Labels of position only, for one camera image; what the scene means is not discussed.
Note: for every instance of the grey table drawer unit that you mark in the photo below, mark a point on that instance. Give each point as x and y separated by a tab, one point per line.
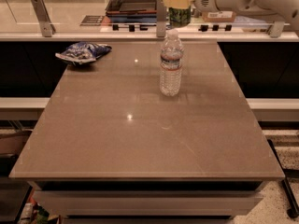
109	203

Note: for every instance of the glass railing panel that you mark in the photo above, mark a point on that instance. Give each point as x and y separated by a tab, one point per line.
87	20

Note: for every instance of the right metal glass bracket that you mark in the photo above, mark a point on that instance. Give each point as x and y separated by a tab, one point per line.
276	29

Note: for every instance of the metal glass bracket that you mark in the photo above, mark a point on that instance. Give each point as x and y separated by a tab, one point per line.
276	29
46	26
161	18

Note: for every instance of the blue chip bag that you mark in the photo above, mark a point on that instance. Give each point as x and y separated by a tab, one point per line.
83	52

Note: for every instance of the brown cardboard box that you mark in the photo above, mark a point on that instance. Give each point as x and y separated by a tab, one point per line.
221	16

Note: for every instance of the middle metal glass bracket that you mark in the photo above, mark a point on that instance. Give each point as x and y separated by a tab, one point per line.
161	18

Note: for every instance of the left metal glass bracket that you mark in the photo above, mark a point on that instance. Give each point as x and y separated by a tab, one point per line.
46	26

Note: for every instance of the clear plastic water bottle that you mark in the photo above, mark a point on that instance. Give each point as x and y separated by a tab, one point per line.
171	63

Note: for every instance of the green soda can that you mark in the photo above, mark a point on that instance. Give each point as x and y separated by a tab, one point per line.
179	17

